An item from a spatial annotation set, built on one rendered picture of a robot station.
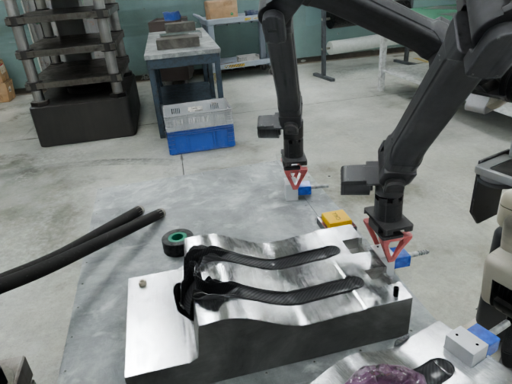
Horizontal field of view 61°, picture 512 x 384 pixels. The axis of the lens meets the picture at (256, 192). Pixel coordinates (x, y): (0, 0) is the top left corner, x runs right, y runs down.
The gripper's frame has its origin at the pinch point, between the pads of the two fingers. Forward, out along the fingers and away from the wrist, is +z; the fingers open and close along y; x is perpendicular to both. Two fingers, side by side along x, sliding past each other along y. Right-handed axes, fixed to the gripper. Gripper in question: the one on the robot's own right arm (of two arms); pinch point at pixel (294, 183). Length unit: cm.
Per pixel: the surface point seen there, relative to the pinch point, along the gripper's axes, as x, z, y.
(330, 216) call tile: 6.7, 0.6, 19.8
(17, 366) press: -60, 6, 55
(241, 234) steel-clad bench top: -16.5, 4.6, 18.6
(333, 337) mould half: -1, 0, 61
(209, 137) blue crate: -43, 75, -253
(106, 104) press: -143, 53, -308
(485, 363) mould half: 20, -2, 70
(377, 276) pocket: 9.8, -2.7, 48.9
